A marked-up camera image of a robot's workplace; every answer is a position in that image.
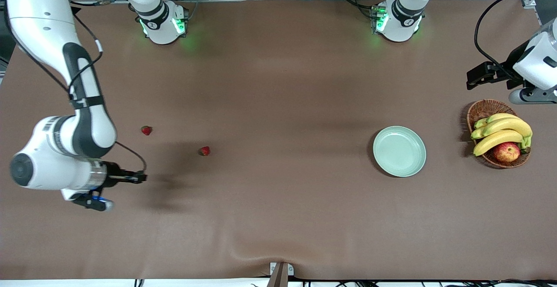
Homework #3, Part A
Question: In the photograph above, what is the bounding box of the light green round plate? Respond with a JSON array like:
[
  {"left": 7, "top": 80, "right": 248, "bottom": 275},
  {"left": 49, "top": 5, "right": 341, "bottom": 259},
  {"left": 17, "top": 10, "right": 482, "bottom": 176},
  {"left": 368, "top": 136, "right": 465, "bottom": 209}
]
[{"left": 372, "top": 125, "right": 427, "bottom": 178}]

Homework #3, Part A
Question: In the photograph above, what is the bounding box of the brown wicker basket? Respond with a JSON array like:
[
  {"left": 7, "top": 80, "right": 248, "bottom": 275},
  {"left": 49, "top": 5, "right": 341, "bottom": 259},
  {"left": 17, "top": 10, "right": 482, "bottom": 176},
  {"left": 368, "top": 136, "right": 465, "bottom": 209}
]
[{"left": 466, "top": 99, "right": 531, "bottom": 169}]

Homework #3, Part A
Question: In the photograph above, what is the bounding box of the yellow banana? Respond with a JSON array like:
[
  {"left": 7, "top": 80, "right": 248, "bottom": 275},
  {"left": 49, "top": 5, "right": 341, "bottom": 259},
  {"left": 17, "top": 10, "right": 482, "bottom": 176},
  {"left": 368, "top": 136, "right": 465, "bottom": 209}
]
[
  {"left": 471, "top": 118, "right": 534, "bottom": 150},
  {"left": 474, "top": 113, "right": 519, "bottom": 129},
  {"left": 473, "top": 130, "right": 524, "bottom": 157}
]

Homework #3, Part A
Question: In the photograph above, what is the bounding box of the red yellow apple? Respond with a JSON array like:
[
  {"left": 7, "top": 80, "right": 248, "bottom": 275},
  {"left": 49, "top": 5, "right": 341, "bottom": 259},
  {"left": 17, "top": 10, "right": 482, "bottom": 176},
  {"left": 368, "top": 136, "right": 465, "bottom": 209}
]
[{"left": 493, "top": 142, "right": 521, "bottom": 163}]

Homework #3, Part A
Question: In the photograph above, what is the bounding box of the brown table cover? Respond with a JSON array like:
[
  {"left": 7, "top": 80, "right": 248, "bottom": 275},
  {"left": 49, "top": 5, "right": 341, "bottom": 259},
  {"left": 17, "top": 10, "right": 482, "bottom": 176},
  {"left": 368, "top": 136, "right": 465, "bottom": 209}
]
[{"left": 0, "top": 0, "right": 557, "bottom": 281}]

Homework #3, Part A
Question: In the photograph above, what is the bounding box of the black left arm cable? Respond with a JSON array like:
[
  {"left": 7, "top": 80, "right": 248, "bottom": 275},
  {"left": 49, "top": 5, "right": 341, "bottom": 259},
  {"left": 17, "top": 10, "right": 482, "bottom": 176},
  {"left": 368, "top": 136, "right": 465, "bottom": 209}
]
[{"left": 473, "top": 0, "right": 557, "bottom": 83}]

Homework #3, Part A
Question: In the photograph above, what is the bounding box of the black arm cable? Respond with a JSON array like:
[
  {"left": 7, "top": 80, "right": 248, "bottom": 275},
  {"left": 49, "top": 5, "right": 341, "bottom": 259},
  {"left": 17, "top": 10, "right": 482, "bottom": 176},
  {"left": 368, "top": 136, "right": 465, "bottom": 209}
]
[
  {"left": 2, "top": 0, "right": 148, "bottom": 174},
  {"left": 473, "top": 0, "right": 557, "bottom": 83}
]

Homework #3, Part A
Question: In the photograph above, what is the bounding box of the aluminium frame rail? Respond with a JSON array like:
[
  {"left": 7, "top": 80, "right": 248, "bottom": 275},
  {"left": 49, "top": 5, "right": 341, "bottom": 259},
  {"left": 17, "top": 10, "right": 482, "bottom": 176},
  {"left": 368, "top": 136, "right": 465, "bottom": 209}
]
[{"left": 520, "top": 0, "right": 557, "bottom": 26}]

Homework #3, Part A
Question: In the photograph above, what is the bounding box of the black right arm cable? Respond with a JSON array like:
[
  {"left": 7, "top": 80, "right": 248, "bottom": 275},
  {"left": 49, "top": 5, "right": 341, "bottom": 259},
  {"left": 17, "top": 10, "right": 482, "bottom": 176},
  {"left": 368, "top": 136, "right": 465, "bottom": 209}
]
[{"left": 2, "top": 0, "right": 148, "bottom": 174}]

